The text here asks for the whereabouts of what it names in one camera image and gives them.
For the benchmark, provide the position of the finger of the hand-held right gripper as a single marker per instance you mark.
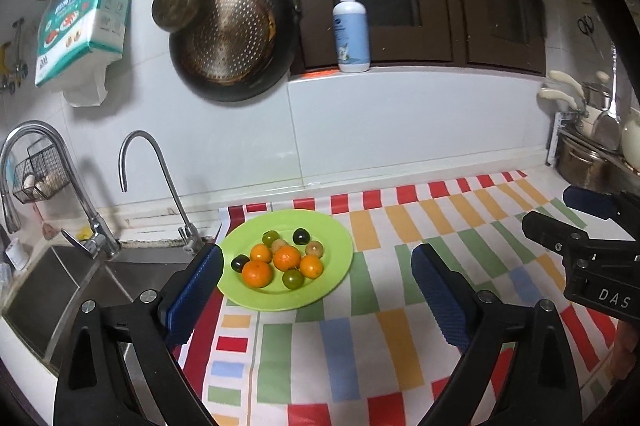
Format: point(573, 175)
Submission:
point(590, 202)
point(555, 231)

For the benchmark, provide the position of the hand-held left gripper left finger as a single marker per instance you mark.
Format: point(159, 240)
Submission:
point(195, 296)

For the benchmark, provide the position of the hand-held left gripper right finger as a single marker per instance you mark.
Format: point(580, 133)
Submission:
point(440, 296)

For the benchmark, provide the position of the dark green tomato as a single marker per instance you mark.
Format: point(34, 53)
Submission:
point(300, 237)
point(240, 263)

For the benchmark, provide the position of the large orange tangerine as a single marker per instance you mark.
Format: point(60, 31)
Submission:
point(257, 274)

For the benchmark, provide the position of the tan longan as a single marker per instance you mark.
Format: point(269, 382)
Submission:
point(315, 249)
point(278, 245)

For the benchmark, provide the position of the lime green plate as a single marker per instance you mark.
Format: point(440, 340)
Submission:
point(330, 231)

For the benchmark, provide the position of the person's right hand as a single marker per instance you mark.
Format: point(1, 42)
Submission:
point(625, 341)

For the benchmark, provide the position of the thin gooseneck faucet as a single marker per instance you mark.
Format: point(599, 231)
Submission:
point(187, 231)

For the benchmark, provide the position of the white kettle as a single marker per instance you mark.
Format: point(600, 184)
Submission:
point(631, 135)

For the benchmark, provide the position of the metal spatula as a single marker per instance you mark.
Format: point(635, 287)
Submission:
point(607, 125)

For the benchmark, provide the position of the striped checkered tablecloth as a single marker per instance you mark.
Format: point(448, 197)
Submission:
point(380, 356)

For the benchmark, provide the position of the metal dish rack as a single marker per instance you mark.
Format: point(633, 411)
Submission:
point(562, 120)

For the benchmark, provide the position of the lidded steel pot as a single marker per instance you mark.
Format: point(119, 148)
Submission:
point(597, 93)

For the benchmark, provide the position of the large chrome faucet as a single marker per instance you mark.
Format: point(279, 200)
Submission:
point(97, 226)

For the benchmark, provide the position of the yellow sponge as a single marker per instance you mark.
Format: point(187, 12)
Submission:
point(85, 233)

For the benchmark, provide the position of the steel sink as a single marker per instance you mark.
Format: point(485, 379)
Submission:
point(50, 286)

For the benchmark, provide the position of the black scissors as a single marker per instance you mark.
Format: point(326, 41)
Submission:
point(585, 25)

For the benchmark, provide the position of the white cup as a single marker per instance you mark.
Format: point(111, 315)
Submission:
point(16, 255)

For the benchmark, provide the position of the white egg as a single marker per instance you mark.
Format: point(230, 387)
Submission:
point(29, 181)

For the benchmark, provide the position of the white tissue sheet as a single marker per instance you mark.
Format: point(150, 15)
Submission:
point(87, 90)

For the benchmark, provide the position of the black frying pan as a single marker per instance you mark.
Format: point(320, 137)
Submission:
point(230, 40)

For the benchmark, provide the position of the white blue pump bottle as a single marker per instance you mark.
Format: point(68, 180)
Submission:
point(352, 35)

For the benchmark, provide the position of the teal paper towel pack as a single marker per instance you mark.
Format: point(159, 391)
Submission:
point(75, 35)

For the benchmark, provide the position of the metal wall hook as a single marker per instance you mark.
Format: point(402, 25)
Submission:
point(18, 25)

